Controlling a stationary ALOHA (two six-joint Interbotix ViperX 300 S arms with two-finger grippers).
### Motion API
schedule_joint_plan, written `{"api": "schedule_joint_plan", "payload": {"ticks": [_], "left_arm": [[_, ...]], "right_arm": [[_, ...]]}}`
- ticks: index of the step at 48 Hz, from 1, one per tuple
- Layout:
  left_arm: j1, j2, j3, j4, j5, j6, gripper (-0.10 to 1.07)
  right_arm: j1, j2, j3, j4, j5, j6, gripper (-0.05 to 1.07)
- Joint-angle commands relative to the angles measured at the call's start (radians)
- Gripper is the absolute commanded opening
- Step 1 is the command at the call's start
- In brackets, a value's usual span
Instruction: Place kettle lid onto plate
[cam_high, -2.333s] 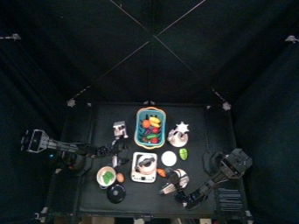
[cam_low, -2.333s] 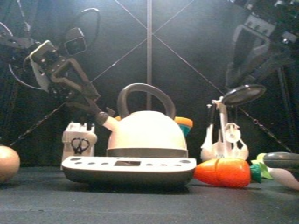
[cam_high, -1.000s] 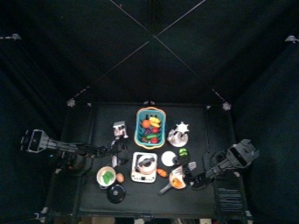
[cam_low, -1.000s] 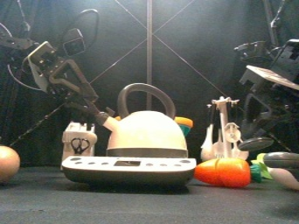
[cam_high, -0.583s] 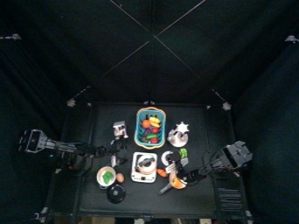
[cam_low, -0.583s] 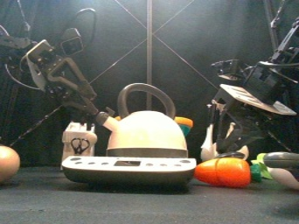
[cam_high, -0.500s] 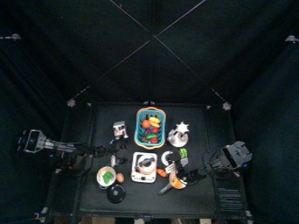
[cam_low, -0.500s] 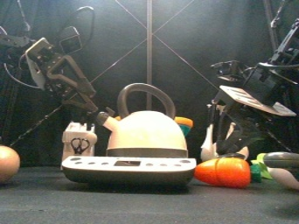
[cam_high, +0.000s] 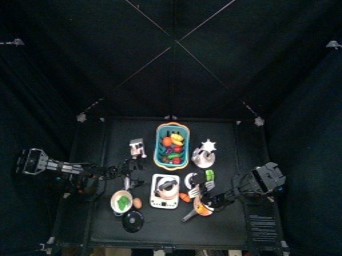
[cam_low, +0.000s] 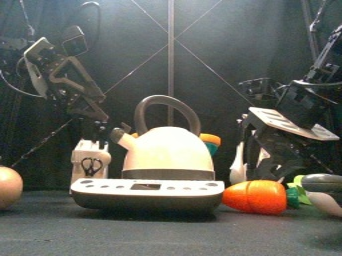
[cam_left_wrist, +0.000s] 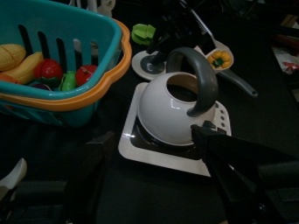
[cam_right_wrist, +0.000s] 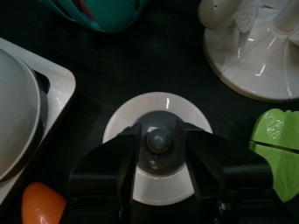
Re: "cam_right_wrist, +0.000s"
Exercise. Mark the white toy stove base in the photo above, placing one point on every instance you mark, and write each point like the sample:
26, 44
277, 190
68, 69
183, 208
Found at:
57, 84

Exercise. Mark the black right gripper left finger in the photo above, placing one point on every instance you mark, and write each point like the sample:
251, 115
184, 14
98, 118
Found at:
100, 175

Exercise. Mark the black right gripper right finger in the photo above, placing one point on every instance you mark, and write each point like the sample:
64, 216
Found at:
229, 175

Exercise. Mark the light green toy leaf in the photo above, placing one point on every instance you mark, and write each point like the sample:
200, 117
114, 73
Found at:
277, 151

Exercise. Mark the orange toy carrot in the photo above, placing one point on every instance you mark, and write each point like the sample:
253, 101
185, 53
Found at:
41, 204

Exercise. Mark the teal and orange toy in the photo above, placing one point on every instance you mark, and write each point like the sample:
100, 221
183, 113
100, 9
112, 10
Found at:
108, 14

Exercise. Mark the white toy spoon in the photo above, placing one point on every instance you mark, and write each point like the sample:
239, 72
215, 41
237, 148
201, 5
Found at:
217, 13

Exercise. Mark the white slotted toy spatula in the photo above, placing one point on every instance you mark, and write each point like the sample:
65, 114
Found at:
248, 16

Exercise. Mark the dark grey kettle lid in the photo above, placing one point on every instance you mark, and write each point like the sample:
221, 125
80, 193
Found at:
161, 143

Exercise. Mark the white utensil stand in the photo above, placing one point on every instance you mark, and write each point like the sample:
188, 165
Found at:
260, 64

